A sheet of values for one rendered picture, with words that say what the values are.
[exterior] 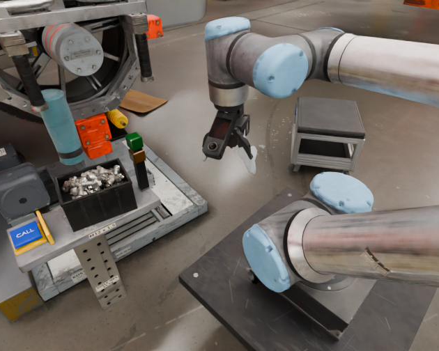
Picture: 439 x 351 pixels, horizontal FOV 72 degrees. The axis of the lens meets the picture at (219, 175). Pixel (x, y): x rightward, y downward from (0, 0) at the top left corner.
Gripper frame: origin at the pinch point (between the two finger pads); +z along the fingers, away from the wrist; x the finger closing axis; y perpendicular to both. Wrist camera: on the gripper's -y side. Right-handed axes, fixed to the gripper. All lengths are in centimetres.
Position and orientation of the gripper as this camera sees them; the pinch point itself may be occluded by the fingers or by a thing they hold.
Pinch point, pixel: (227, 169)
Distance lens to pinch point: 82.2
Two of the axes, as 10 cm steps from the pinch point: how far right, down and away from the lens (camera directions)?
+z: 0.4, 7.4, 6.7
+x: -9.0, -2.6, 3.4
